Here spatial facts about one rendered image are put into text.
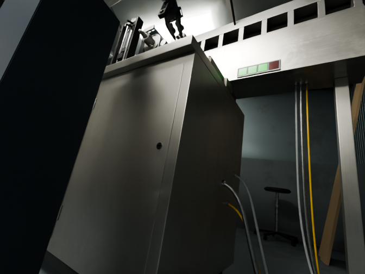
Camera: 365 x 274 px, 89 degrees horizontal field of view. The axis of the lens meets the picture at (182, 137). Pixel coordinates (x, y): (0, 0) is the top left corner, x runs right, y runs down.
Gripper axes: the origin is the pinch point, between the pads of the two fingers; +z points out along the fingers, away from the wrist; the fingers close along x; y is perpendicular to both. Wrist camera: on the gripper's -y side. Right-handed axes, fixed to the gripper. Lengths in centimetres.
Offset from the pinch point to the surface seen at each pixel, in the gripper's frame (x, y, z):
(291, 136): -44, 190, 185
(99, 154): 7, -72, 31
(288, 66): -54, 18, 33
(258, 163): 3, 146, 209
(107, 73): 15.1, -45.0, 5.5
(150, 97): -14, -56, 17
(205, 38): 4, 51, 6
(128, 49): 29.0, -11.3, -2.5
